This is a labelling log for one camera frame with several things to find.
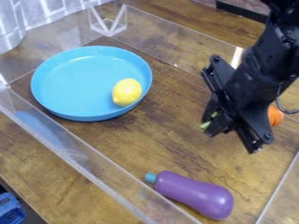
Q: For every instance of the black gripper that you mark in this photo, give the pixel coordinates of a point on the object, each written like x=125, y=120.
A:
x=241, y=92

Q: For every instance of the orange toy carrot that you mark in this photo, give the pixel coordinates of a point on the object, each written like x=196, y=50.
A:
x=273, y=114

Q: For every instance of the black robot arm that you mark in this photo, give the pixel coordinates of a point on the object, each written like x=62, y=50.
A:
x=280, y=34

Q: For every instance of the purple toy eggplant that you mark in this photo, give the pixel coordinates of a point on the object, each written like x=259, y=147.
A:
x=209, y=199

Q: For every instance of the yellow toy lemon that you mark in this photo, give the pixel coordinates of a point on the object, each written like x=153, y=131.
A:
x=127, y=92

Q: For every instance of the black bar in background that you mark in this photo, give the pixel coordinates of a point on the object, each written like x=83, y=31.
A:
x=247, y=8

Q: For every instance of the blue plastic plate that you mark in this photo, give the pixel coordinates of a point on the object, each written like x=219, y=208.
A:
x=72, y=82

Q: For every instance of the blue object at corner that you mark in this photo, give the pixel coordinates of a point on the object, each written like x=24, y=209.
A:
x=12, y=213

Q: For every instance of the white curtain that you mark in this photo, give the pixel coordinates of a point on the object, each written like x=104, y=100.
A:
x=21, y=15

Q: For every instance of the clear acrylic enclosure wall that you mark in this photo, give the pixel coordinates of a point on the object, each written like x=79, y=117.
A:
x=79, y=170

